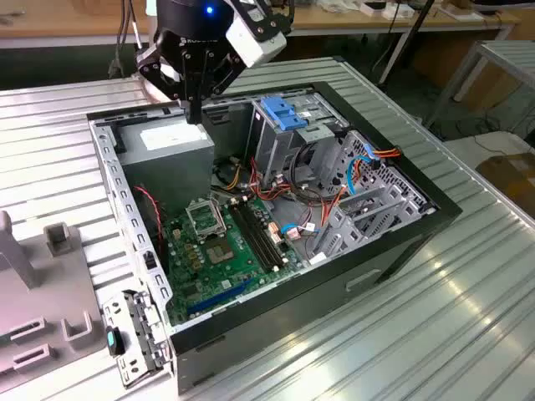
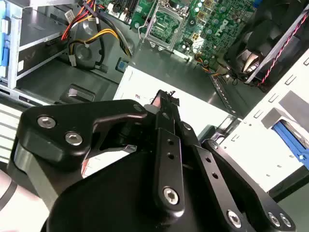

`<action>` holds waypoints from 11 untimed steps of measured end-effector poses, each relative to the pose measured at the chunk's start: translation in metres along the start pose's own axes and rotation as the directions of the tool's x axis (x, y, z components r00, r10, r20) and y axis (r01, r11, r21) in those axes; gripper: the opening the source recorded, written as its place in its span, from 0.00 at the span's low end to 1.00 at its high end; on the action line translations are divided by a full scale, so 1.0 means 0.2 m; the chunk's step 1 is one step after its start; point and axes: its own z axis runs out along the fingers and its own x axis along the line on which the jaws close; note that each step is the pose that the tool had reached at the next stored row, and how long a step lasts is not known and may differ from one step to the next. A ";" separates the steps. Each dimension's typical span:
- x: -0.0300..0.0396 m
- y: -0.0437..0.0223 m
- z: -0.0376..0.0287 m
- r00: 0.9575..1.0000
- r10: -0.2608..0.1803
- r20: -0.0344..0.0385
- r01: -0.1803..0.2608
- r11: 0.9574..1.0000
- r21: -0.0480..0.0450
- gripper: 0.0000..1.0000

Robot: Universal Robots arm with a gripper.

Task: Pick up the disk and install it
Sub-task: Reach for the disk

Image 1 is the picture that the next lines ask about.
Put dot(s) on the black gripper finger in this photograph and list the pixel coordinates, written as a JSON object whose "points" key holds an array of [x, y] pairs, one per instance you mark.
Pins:
{"points": [[227, 75], [161, 77]]}

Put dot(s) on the grey perforated disk bay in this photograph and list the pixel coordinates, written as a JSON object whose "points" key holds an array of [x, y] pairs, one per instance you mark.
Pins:
{"points": [[411, 190]]}

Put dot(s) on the blue plastic drive latch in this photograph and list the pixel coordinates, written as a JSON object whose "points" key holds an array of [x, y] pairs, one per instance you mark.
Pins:
{"points": [[284, 119]]}

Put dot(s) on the grey optical drive cage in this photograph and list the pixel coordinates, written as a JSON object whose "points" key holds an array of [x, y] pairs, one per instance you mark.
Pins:
{"points": [[271, 150]]}

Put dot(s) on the grey power supply unit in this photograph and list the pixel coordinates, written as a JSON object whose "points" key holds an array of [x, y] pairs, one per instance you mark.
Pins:
{"points": [[167, 171]]}

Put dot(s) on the long wooden desk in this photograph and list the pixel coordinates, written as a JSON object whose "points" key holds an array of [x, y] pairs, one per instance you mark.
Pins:
{"points": [[334, 18]]}

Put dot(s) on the white box with black top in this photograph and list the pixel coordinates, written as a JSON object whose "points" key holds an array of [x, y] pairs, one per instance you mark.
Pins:
{"points": [[374, 7]]}

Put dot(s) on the black RAM slot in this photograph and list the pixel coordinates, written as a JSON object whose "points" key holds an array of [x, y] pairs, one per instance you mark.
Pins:
{"points": [[256, 237], [261, 235], [266, 232], [251, 239]]}

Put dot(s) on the CPU socket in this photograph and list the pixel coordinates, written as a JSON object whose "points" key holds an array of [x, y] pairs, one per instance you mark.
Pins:
{"points": [[218, 250]]}

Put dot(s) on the plain white box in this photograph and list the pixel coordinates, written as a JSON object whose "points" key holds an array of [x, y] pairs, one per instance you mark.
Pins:
{"points": [[399, 13]]}

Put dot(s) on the green motherboard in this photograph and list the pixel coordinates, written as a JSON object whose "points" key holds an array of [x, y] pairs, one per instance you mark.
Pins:
{"points": [[177, 259]]}

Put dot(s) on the black tripod pole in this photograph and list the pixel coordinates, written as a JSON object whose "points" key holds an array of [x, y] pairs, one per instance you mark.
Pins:
{"points": [[418, 33]]}

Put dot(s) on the large cardboard box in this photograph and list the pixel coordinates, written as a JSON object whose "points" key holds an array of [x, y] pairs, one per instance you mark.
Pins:
{"points": [[443, 60]]}

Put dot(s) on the blue expansion slot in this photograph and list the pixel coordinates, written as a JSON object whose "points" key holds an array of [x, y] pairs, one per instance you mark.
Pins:
{"points": [[219, 297]]}

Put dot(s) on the white and brown box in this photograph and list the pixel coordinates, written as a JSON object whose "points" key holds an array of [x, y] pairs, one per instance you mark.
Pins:
{"points": [[457, 11]]}

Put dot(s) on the black open PC case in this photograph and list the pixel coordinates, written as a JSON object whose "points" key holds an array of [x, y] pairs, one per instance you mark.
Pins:
{"points": [[292, 309]]}

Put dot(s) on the grey parts rack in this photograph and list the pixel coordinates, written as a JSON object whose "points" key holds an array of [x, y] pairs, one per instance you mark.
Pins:
{"points": [[42, 292]]}

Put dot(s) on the white side table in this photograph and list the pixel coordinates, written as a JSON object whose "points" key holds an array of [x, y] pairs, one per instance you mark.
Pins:
{"points": [[464, 148]]}

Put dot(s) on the black plug with cyan stripe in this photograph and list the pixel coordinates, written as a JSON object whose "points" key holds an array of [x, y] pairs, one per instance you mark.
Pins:
{"points": [[119, 342]]}

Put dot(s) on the flat brown cardboard box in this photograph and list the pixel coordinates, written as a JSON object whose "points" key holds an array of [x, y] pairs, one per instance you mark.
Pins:
{"points": [[514, 179]]}

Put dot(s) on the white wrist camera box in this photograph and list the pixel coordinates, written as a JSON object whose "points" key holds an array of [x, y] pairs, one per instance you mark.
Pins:
{"points": [[255, 44]]}

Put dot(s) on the grey rear slot bracket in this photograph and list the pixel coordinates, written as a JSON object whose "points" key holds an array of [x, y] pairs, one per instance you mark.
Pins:
{"points": [[121, 309]]}

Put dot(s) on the metal frame slatted table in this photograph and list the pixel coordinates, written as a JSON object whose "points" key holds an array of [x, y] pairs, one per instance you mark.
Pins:
{"points": [[514, 50]]}

